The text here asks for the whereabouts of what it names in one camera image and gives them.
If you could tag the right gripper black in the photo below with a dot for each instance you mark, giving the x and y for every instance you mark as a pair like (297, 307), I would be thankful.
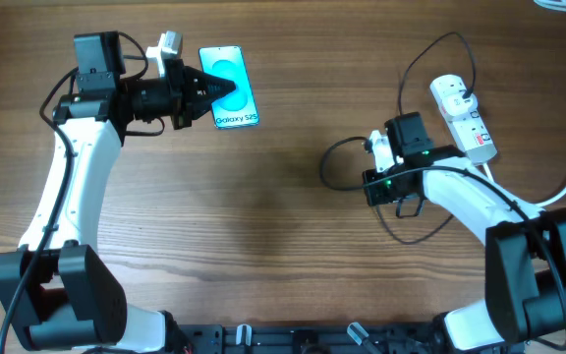
(376, 195)

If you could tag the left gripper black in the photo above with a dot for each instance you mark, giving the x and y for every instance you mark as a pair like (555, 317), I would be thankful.
(187, 102)

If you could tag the blue Galaxy smartphone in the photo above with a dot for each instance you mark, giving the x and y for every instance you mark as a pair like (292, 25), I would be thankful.
(236, 108)

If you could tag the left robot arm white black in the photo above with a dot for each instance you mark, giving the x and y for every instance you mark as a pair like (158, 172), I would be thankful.
(56, 291)

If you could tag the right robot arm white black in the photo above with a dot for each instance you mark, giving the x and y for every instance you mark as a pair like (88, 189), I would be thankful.
(525, 245)

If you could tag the white charger plug adapter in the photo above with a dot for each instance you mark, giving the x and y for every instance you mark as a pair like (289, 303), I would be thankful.
(454, 105)

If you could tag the white power strip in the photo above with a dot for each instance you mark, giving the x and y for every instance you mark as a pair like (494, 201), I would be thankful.
(468, 131)

